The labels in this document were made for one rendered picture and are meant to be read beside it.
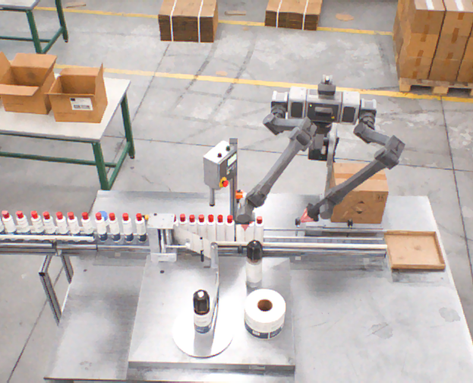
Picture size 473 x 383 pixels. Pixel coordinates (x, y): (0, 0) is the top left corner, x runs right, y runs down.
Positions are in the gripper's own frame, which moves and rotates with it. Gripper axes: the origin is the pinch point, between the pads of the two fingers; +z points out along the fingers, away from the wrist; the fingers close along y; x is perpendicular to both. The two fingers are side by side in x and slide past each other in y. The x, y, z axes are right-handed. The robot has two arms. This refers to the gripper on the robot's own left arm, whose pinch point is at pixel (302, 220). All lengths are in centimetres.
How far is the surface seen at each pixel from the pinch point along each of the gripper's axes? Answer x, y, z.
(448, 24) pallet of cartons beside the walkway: 138, -293, -80
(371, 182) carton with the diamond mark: 27.5, -26.3, -30.8
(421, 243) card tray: 70, -6, -29
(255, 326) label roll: -13, 63, 24
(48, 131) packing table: -116, -114, 136
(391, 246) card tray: 56, -3, -17
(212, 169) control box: -59, -1, 5
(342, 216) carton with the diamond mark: 30.3, -19.9, -5.2
